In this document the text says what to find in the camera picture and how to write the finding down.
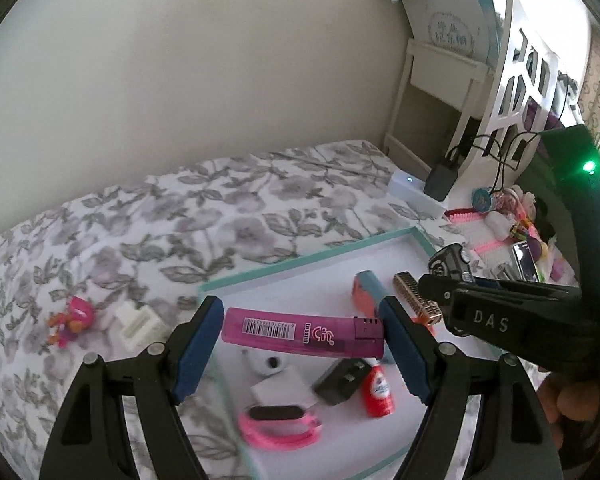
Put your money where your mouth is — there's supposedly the white oval device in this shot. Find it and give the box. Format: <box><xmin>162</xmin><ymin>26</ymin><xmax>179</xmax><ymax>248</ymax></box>
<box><xmin>242</xmin><ymin>350</ymin><xmax>287</xmax><ymax>378</ymax></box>

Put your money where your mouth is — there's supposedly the grey floral blanket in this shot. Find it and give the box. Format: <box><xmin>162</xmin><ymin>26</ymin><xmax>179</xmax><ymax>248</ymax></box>
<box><xmin>0</xmin><ymin>139</ymin><xmax>481</xmax><ymax>480</ymax></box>

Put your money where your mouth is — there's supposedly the black power adapter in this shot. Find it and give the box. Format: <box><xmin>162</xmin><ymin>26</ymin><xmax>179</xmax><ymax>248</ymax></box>
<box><xmin>423</xmin><ymin>157</ymin><xmax>461</xmax><ymax>201</ymax></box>

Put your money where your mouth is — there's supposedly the purple translucent lighter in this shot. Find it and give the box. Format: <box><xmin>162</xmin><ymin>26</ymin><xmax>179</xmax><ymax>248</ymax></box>
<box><xmin>221</xmin><ymin>307</ymin><xmax>387</xmax><ymax>359</ymax></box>

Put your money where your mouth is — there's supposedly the red plastic bottle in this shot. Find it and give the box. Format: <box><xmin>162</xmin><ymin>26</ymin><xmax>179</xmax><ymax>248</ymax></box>
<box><xmin>362</xmin><ymin>358</ymin><xmax>396</xmax><ymax>418</ymax></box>

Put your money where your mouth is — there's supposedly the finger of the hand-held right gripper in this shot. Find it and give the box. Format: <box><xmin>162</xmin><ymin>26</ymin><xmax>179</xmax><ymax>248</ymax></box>
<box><xmin>417</xmin><ymin>272</ymin><xmax>511</xmax><ymax>311</ymax></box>

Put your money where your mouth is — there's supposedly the black plug charger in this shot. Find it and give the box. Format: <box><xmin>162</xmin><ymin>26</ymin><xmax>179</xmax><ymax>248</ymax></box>
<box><xmin>312</xmin><ymin>358</ymin><xmax>373</xmax><ymax>406</ymax></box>

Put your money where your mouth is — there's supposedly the pink comb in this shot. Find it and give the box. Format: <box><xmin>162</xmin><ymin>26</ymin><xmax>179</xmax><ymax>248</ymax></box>
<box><xmin>445</xmin><ymin>208</ymin><xmax>486</xmax><ymax>223</ymax></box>

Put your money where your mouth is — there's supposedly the pink smart watch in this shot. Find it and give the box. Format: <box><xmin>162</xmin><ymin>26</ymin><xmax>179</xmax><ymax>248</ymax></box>
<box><xmin>237</xmin><ymin>402</ymin><xmax>325</xmax><ymax>450</ymax></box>

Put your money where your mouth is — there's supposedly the teal rimmed white tray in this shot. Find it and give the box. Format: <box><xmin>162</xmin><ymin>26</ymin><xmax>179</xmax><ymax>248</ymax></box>
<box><xmin>198</xmin><ymin>226</ymin><xmax>486</xmax><ymax>480</ymax></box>

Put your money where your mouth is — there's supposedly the white box with round label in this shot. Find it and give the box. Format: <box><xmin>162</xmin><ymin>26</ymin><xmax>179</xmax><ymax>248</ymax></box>
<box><xmin>400</xmin><ymin>0</ymin><xmax>501</xmax><ymax>68</ymax></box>

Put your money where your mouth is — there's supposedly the round teal tin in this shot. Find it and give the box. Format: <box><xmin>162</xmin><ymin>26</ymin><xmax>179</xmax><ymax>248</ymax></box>
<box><xmin>471</xmin><ymin>187</ymin><xmax>498</xmax><ymax>211</ymax></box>

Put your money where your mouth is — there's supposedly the gold patterned lighter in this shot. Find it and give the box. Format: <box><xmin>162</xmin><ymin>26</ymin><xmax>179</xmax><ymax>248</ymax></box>
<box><xmin>393</xmin><ymin>271</ymin><xmax>442</xmax><ymax>326</ymax></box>

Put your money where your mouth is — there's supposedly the white plastic clip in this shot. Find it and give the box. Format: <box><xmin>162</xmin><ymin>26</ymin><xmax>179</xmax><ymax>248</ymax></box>
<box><xmin>111</xmin><ymin>300</ymin><xmax>168</xmax><ymax>347</ymax></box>

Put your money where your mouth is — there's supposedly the black toy car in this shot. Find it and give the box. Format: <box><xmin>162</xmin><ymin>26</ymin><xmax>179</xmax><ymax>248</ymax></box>
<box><xmin>427</xmin><ymin>242</ymin><xmax>473</xmax><ymax>283</ymax></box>

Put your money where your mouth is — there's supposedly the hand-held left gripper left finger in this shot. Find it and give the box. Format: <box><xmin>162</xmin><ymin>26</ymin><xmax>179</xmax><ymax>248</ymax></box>
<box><xmin>39</xmin><ymin>295</ymin><xmax>226</xmax><ymax>480</ymax></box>

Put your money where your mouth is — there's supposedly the white plug charger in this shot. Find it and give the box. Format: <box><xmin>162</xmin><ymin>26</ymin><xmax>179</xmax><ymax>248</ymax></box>
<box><xmin>250</xmin><ymin>365</ymin><xmax>318</xmax><ymax>411</ymax></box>

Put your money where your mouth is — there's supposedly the pile of colourful trinkets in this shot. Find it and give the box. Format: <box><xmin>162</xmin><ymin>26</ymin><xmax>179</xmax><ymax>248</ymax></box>
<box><xmin>480</xmin><ymin>185</ymin><xmax>581</xmax><ymax>286</ymax></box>

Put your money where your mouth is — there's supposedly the black cable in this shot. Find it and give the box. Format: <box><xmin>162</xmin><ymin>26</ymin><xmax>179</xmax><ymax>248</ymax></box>
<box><xmin>445</xmin><ymin>72</ymin><xmax>581</xmax><ymax>191</ymax></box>

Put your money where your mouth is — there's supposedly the person's right hand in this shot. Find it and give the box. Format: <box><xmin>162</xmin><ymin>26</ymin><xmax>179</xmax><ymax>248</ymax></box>
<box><xmin>535</xmin><ymin>370</ymin><xmax>600</xmax><ymax>461</ymax></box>

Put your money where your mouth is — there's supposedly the white power strip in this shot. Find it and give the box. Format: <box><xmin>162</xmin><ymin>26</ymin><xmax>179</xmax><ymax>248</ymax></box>
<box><xmin>387</xmin><ymin>169</ymin><xmax>448</xmax><ymax>218</ymax></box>

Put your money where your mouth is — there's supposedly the pink toy doll figure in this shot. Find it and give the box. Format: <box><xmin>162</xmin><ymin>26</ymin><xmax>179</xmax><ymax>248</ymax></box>
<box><xmin>47</xmin><ymin>296</ymin><xmax>97</xmax><ymax>348</ymax></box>

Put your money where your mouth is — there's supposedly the white lattice panel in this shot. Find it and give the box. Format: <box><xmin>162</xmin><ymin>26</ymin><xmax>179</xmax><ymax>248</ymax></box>
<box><xmin>452</xmin><ymin>0</ymin><xmax>561</xmax><ymax>201</ymax></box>

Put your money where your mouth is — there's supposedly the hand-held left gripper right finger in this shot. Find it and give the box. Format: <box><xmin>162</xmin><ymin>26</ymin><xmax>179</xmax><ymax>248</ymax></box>
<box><xmin>377</xmin><ymin>296</ymin><xmax>563</xmax><ymax>480</ymax></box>

